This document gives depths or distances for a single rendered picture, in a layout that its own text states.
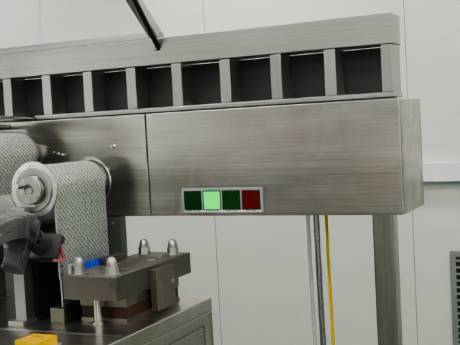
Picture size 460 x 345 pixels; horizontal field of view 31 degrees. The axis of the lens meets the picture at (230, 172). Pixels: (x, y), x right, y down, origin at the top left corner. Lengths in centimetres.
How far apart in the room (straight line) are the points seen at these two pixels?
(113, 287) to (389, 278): 77
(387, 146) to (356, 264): 256
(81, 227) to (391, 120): 88
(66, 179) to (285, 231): 267
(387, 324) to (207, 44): 93
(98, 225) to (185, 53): 54
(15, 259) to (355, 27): 103
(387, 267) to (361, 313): 238
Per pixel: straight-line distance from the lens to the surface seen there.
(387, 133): 215
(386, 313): 238
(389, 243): 234
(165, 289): 226
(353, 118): 217
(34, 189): 221
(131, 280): 215
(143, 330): 210
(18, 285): 226
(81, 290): 215
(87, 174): 234
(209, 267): 501
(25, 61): 267
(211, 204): 233
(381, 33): 217
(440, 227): 453
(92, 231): 235
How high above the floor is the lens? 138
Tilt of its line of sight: 3 degrees down
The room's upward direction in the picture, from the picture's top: 3 degrees counter-clockwise
